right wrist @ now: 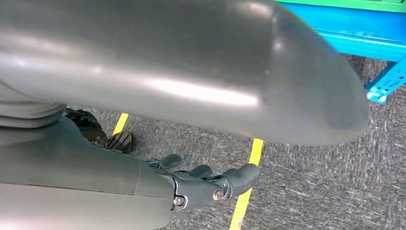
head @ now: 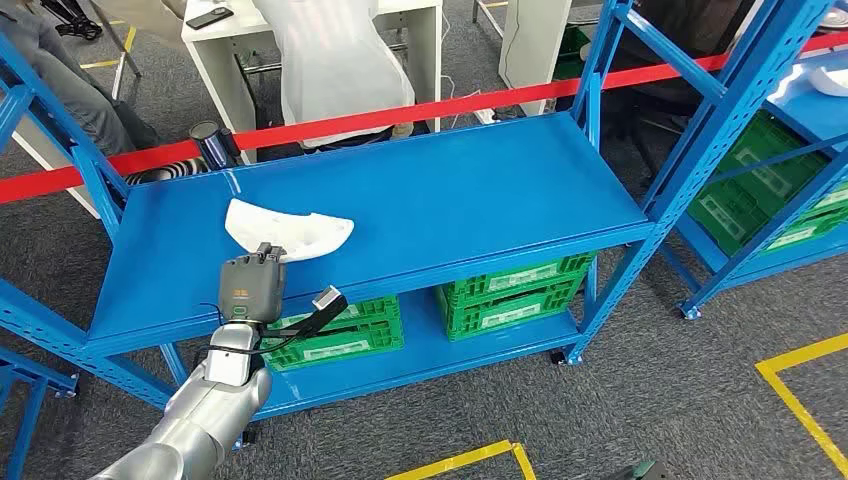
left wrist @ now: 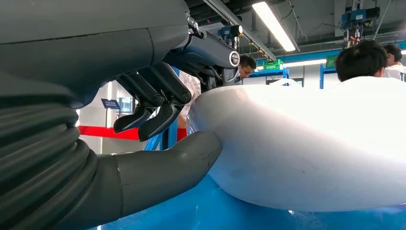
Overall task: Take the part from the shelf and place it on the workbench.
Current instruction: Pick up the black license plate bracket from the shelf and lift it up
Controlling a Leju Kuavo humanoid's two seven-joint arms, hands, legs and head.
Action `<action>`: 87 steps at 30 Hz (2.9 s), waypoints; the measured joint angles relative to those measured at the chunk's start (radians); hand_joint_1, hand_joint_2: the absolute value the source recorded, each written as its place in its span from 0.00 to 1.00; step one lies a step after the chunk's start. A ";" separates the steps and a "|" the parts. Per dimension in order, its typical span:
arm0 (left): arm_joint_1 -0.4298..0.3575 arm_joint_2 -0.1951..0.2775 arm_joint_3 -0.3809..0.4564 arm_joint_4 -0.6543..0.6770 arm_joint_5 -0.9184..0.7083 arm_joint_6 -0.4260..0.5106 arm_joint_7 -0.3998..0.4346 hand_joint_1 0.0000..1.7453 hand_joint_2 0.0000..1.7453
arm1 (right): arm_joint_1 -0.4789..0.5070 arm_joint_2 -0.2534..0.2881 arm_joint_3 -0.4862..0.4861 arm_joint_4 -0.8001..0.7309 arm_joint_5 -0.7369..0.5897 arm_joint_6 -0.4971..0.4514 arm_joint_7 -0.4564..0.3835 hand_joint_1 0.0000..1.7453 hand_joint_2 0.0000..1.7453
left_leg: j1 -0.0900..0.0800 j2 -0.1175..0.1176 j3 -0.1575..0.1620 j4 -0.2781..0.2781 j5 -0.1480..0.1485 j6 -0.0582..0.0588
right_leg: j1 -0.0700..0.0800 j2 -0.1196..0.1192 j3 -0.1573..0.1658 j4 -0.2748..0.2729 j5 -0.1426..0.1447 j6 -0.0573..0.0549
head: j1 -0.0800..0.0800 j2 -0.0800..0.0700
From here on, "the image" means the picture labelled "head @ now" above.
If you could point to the black office chair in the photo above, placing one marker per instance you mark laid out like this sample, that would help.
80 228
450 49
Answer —
682 33

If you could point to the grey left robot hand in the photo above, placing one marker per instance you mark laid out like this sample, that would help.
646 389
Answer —
252 291

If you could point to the blue metal shelf rack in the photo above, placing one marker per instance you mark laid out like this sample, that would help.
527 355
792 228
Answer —
397 199
40 379
795 99

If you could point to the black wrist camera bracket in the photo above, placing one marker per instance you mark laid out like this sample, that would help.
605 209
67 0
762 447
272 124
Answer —
319 320

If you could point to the black chair base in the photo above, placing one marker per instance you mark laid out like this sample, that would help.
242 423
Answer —
73 28

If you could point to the green folded plastic crate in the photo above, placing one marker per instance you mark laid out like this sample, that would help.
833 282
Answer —
464 324
831 202
725 215
762 142
795 238
576 268
378 311
298 358

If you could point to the black phone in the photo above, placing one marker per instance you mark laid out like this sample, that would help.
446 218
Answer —
208 18

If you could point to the red barrier belt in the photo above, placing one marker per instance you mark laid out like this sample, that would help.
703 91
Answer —
397 117

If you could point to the white plastic shell part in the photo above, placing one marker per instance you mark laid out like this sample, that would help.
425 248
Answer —
836 18
291 228
831 83

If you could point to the black white striped shoe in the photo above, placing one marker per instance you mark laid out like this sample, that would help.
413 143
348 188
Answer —
166 173

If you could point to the white cabinet panel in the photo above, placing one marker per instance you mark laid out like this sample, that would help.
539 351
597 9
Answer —
533 46

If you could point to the black stanchion head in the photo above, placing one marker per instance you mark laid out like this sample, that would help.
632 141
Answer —
210 146

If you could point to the person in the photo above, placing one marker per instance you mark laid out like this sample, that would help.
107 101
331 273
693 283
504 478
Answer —
73 86

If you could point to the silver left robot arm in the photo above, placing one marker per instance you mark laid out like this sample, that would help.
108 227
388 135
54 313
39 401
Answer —
199 411

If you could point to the white desk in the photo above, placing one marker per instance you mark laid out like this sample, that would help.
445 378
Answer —
212 73

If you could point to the white plastic covered chair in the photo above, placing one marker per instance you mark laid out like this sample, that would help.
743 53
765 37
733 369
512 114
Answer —
331 66

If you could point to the white power strip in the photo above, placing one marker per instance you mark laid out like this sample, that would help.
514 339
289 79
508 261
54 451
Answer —
485 116

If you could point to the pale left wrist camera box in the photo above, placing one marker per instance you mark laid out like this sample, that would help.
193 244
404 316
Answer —
326 298

